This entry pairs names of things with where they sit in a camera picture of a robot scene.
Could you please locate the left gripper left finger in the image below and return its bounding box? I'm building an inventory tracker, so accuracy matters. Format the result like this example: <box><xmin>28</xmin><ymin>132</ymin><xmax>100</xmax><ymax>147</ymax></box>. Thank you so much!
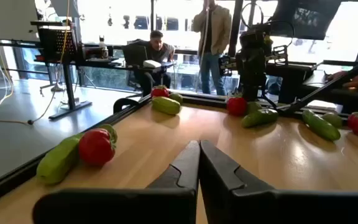
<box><xmin>32</xmin><ymin>139</ymin><xmax>201</xmax><ymax>224</ymax></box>

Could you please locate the black mesh desk organizer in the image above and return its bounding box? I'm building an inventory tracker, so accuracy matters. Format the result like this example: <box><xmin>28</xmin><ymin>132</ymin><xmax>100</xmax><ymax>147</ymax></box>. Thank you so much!
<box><xmin>37</xmin><ymin>26</ymin><xmax>78</xmax><ymax>63</ymax></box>

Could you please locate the grey tilted panel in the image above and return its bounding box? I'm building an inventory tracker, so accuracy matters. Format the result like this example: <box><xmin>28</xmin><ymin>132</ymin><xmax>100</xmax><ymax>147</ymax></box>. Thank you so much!
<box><xmin>50</xmin><ymin>0</ymin><xmax>81</xmax><ymax>18</ymax></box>

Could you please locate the black curved handle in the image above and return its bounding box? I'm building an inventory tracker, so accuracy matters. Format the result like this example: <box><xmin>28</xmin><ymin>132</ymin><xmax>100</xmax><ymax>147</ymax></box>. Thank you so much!
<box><xmin>112</xmin><ymin>97</ymin><xmax>140</xmax><ymax>114</ymax></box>

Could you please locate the black work desk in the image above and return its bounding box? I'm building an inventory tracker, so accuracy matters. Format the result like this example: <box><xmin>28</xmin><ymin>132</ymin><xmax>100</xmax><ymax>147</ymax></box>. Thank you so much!
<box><xmin>265</xmin><ymin>60</ymin><xmax>358</xmax><ymax>113</ymax></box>

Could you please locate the yellow cable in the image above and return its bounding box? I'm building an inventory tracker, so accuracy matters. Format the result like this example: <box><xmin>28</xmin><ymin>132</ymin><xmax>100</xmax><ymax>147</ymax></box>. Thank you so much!
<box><xmin>0</xmin><ymin>0</ymin><xmax>71</xmax><ymax>125</ymax></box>

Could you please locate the black laptop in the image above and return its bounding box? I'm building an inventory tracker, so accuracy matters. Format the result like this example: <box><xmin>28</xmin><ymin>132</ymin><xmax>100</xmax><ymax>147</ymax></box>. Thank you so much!
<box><xmin>122</xmin><ymin>43</ymin><xmax>149</xmax><ymax>68</ymax></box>

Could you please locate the white box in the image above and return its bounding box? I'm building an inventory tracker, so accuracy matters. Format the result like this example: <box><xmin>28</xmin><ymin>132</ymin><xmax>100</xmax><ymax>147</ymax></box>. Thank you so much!
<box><xmin>143</xmin><ymin>59</ymin><xmax>162</xmax><ymax>69</ymax></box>

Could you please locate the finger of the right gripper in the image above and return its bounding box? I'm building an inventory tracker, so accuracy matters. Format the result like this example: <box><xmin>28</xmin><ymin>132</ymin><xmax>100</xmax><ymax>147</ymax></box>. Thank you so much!
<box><xmin>250</xmin><ymin>79</ymin><xmax>260</xmax><ymax>101</ymax></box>
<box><xmin>242</xmin><ymin>79</ymin><xmax>252</xmax><ymax>101</ymax></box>

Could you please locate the black monitor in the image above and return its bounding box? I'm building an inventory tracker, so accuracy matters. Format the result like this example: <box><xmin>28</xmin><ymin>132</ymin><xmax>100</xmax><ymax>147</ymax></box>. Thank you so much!
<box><xmin>270</xmin><ymin>0</ymin><xmax>343</xmax><ymax>41</ymax></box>

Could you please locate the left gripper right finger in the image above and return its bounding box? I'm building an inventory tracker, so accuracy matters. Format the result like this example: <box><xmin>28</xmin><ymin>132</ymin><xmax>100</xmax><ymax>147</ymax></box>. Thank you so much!
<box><xmin>199</xmin><ymin>139</ymin><xmax>358</xmax><ymax>224</ymax></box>

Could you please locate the whiteboard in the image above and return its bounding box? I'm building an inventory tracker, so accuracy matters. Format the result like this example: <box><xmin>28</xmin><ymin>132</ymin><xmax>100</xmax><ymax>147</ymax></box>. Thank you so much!
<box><xmin>0</xmin><ymin>0</ymin><xmax>40</xmax><ymax>43</ymax></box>

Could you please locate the green toy cucumber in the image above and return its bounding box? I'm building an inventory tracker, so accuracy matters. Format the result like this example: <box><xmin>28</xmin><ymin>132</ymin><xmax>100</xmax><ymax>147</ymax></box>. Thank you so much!
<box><xmin>241</xmin><ymin>108</ymin><xmax>279</xmax><ymax>129</ymax></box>
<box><xmin>35</xmin><ymin>133</ymin><xmax>85</xmax><ymax>186</ymax></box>
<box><xmin>301</xmin><ymin>109</ymin><xmax>342</xmax><ymax>142</ymax></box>
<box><xmin>151</xmin><ymin>96</ymin><xmax>181</xmax><ymax>116</ymax></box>

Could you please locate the small bottle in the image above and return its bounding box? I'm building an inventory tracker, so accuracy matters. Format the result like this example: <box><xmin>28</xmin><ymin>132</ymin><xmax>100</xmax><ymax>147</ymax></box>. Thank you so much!
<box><xmin>98</xmin><ymin>35</ymin><xmax>109</xmax><ymax>60</ymax></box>

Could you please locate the person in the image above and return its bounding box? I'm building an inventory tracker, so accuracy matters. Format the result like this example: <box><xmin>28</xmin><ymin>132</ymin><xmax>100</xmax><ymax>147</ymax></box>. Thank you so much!
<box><xmin>128</xmin><ymin>30</ymin><xmax>176</xmax><ymax>97</ymax></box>
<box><xmin>324</xmin><ymin>70</ymin><xmax>358</xmax><ymax>90</ymax></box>
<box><xmin>192</xmin><ymin>0</ymin><xmax>232</xmax><ymax>96</ymax></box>

